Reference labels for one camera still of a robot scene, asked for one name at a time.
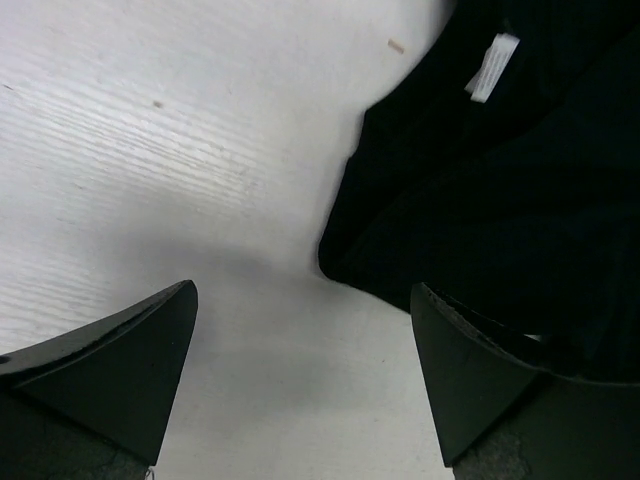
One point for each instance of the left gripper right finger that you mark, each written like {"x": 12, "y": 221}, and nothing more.
{"x": 498, "y": 400}

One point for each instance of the black t-shirt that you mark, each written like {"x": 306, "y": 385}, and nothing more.
{"x": 502, "y": 174}

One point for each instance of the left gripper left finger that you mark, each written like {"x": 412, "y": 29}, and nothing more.
{"x": 114, "y": 379}

